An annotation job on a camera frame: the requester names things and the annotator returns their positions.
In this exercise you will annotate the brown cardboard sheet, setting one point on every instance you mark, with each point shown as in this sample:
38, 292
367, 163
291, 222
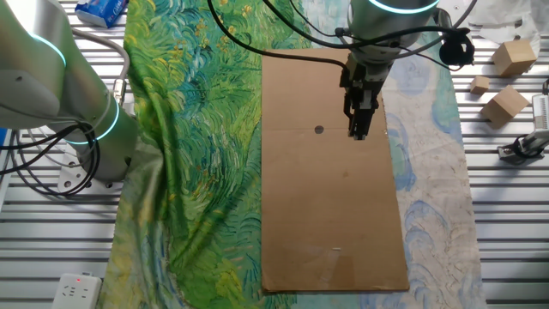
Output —
330, 206

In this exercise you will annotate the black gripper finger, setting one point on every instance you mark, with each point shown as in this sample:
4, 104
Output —
368, 120
355, 122

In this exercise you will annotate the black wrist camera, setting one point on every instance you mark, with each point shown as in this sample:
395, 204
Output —
348, 77

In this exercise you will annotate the silver ribbed depth camera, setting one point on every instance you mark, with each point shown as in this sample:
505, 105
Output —
541, 111

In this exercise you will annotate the medium wooden block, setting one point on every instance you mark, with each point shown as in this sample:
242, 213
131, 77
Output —
504, 106

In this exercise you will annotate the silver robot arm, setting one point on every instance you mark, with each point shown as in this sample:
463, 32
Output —
43, 86

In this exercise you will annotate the blue tissue pack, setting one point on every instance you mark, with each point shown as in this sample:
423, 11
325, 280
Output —
100, 10

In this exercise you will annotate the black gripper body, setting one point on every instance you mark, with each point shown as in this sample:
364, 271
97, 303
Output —
366, 83

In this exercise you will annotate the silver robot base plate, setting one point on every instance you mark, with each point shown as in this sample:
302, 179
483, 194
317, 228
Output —
70, 178

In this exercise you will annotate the white crumpled plastic sheet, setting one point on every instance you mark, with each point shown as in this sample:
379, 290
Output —
502, 17

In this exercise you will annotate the white power strip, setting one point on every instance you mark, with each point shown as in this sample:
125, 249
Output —
77, 292

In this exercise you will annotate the large wooden cube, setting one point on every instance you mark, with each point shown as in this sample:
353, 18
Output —
514, 58

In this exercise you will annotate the green blue painted cloth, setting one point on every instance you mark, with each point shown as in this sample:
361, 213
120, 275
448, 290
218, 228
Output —
193, 150

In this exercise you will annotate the silver camera mount bracket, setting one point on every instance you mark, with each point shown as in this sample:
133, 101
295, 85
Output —
510, 155

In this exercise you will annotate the small wooden cube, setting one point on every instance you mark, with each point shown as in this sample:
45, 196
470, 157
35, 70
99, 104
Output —
479, 85

